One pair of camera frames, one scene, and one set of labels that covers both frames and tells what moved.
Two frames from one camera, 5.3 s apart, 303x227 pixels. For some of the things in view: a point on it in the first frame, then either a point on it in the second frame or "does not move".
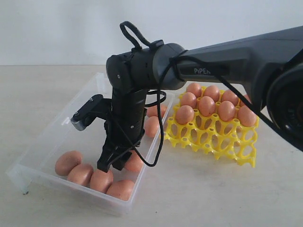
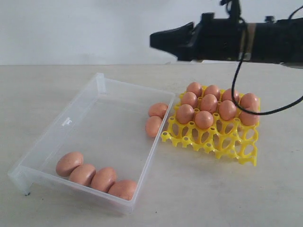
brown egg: x=227 y=111 does not move
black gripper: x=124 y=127 to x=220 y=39
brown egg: x=134 y=163 to x=203 y=119
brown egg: x=194 y=88 does not move
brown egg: x=229 y=95 does not move
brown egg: x=184 y=114 does not move
